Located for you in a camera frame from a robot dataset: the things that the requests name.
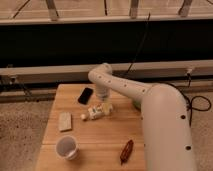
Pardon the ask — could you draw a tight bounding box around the beige rectangular sponge block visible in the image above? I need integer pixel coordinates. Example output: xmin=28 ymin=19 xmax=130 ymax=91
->
xmin=59 ymin=113 xmax=72 ymax=131

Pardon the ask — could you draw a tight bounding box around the small white bottle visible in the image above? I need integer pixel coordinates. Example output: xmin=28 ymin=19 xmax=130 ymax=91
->
xmin=81 ymin=104 xmax=107 ymax=121

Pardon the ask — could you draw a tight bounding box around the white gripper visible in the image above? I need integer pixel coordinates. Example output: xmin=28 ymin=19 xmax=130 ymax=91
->
xmin=96 ymin=85 xmax=113 ymax=115

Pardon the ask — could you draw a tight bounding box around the brown red chili toy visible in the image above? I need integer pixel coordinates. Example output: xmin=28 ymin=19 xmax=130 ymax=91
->
xmin=120 ymin=140 xmax=134 ymax=163

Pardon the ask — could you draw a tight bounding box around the black hanging cable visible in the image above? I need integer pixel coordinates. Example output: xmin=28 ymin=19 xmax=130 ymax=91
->
xmin=120 ymin=12 xmax=152 ymax=78

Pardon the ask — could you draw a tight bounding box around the green bowl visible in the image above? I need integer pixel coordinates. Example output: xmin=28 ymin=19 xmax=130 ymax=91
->
xmin=132 ymin=100 xmax=141 ymax=110

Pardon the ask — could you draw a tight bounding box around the white plastic cup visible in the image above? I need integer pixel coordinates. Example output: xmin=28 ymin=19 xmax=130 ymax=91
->
xmin=55 ymin=135 xmax=79 ymax=160

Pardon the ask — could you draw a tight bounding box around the black cable on floor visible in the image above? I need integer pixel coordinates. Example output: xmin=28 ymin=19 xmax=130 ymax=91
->
xmin=166 ymin=68 xmax=213 ymax=126

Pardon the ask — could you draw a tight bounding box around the black smartphone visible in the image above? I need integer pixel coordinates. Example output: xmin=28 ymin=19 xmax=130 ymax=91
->
xmin=78 ymin=88 xmax=93 ymax=105

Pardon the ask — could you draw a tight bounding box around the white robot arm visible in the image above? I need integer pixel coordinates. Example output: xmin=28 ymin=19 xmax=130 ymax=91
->
xmin=88 ymin=63 xmax=198 ymax=171

